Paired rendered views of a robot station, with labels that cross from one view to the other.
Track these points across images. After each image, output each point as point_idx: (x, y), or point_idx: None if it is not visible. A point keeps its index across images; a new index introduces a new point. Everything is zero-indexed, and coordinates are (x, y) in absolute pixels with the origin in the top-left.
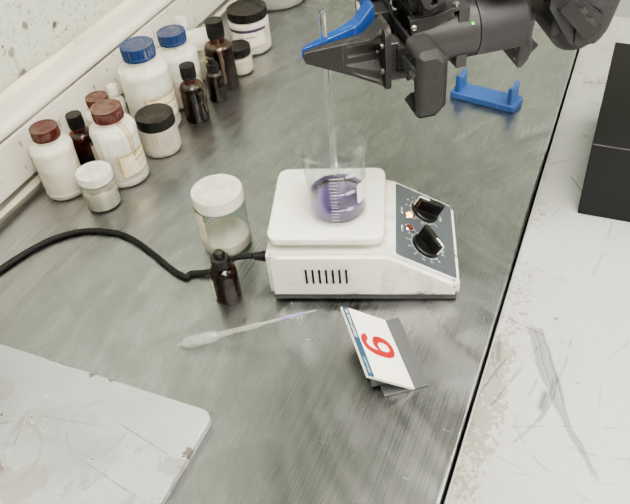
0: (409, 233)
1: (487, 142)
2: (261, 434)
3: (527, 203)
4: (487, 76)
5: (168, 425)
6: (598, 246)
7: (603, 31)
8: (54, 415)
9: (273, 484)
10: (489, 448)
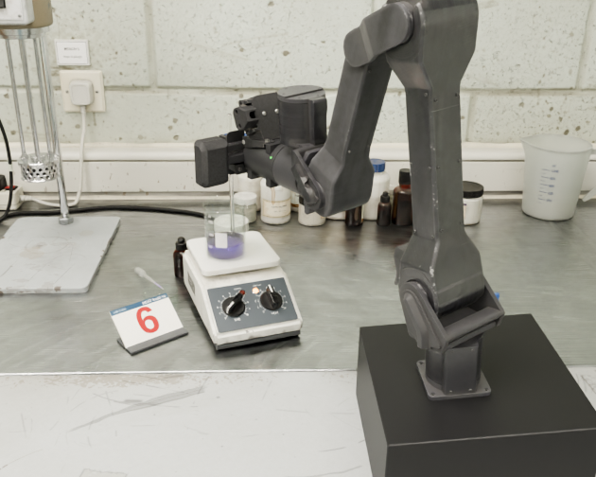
0: (236, 294)
1: None
2: (78, 308)
3: (351, 367)
4: None
5: (74, 277)
6: (317, 409)
7: (327, 208)
8: (73, 249)
9: (45, 319)
10: (85, 384)
